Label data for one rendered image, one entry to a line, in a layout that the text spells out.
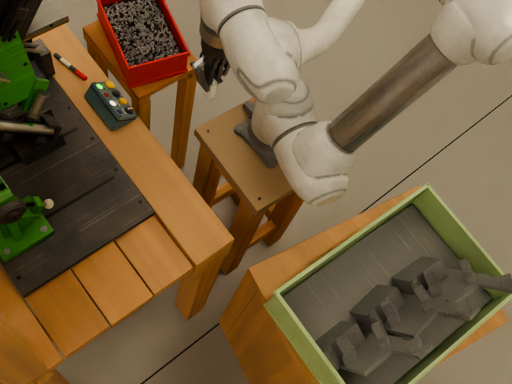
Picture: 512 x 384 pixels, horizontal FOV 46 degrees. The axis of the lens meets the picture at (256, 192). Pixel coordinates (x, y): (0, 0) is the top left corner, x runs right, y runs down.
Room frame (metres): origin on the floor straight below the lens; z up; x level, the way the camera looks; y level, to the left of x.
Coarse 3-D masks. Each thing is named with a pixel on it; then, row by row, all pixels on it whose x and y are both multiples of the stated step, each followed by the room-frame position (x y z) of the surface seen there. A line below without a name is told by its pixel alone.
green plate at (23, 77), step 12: (0, 48) 0.71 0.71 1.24; (12, 48) 0.73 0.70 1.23; (0, 60) 0.69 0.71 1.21; (12, 60) 0.72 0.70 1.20; (24, 60) 0.74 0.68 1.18; (12, 72) 0.70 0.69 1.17; (24, 72) 0.72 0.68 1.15; (0, 84) 0.66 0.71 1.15; (12, 84) 0.69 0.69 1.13; (24, 84) 0.71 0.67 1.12; (0, 96) 0.65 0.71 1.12; (12, 96) 0.67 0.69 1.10; (24, 96) 0.69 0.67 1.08
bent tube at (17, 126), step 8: (0, 72) 0.67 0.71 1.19; (0, 80) 0.65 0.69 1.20; (8, 80) 0.66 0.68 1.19; (0, 120) 0.61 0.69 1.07; (8, 120) 0.62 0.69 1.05; (0, 128) 0.59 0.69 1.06; (8, 128) 0.60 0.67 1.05; (16, 128) 0.62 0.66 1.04; (24, 128) 0.63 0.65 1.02; (32, 128) 0.65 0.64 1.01; (40, 128) 0.66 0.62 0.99; (48, 128) 0.68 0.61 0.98
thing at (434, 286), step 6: (462, 264) 0.78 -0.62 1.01; (468, 264) 0.79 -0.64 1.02; (432, 270) 0.75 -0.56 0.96; (462, 270) 0.77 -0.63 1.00; (468, 270) 0.78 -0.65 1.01; (426, 276) 0.73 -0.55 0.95; (432, 276) 0.74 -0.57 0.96; (468, 276) 0.76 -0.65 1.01; (474, 276) 0.76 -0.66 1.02; (432, 282) 0.73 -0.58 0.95; (438, 282) 0.73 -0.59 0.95; (468, 282) 0.74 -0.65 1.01; (474, 282) 0.74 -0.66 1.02; (432, 288) 0.70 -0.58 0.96; (438, 288) 0.70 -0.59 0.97; (432, 294) 0.69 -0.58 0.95
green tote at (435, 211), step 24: (432, 192) 1.00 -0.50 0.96; (384, 216) 0.85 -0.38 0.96; (432, 216) 0.97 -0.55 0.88; (360, 240) 0.83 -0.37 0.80; (456, 240) 0.91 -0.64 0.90; (312, 264) 0.62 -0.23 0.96; (480, 264) 0.86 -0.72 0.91; (288, 288) 0.55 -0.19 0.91; (288, 312) 0.47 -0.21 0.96; (480, 312) 0.73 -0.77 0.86; (288, 336) 0.45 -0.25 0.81; (456, 336) 0.62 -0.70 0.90; (312, 360) 0.39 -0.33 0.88; (432, 360) 0.51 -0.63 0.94
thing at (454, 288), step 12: (420, 264) 0.79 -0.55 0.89; (432, 264) 0.79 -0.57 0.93; (396, 276) 0.73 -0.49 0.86; (408, 276) 0.73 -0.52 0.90; (420, 276) 0.74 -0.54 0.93; (444, 276) 0.78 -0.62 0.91; (456, 276) 0.78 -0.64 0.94; (480, 276) 0.77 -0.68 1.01; (504, 276) 0.75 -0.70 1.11; (408, 288) 0.70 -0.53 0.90; (444, 288) 0.72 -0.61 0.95; (456, 288) 0.72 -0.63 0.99; (468, 288) 0.72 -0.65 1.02; (492, 288) 0.72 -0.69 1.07; (504, 288) 0.71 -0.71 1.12; (456, 300) 0.66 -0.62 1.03
